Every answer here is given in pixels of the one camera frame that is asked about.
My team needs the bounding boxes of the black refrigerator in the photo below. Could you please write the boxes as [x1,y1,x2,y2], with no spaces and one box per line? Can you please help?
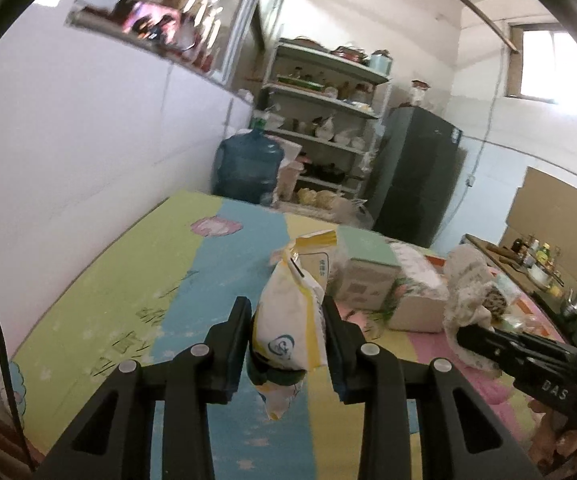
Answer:
[365,106,462,247]

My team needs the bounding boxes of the orange rimmed cardboard box tray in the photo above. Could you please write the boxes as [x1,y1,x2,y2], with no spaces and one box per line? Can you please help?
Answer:
[440,245,564,342]

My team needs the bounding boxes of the smartphone on window sill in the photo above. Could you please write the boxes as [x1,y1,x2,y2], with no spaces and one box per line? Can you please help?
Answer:
[110,0,184,49]

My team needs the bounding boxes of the leopard print cloth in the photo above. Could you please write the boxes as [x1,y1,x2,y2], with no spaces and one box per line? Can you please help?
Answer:
[482,286,509,321]

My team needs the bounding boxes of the kitchen counter with board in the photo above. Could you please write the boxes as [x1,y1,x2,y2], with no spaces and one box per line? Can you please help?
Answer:
[462,234,577,323]

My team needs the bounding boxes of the teal canister on shelf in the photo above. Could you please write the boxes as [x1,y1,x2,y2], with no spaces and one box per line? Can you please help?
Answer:
[369,49,392,77]

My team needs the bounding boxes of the blue water jug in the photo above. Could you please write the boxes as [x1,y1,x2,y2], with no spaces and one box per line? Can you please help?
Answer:
[212,115,284,207]

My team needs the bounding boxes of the white lace cloth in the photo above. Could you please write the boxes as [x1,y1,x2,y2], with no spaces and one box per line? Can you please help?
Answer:
[443,244,501,378]

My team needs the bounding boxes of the glass jar on refrigerator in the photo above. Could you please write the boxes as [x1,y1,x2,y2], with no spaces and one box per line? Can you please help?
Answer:
[410,79,430,106]

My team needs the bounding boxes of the colourful cartoon bed sheet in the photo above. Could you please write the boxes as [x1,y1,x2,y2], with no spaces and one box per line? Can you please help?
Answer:
[0,188,544,480]

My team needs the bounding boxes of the grey metal shelf rack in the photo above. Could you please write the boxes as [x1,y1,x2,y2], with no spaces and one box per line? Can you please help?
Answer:
[257,38,391,198]

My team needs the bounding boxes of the floral tissue box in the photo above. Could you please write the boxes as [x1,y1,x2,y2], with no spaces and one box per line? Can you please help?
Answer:
[384,242,449,334]

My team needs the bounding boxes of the yellow white snack bag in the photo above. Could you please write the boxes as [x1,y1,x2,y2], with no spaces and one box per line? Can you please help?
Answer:
[247,230,338,420]

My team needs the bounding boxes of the plastic bag of vegetables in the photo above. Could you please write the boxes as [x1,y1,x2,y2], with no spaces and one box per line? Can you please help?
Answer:
[296,188,374,230]

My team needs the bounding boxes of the high barred window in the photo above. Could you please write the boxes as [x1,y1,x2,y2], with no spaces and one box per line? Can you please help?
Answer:
[506,23,577,109]

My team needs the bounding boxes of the white bowl on counter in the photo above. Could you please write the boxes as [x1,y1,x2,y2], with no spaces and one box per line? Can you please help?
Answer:
[528,263,553,289]

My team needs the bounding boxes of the sliding glass window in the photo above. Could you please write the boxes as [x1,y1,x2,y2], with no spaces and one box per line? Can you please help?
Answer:
[68,0,255,86]

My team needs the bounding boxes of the green white paper box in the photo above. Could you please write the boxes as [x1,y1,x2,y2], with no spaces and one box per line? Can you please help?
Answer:
[331,226,400,311]

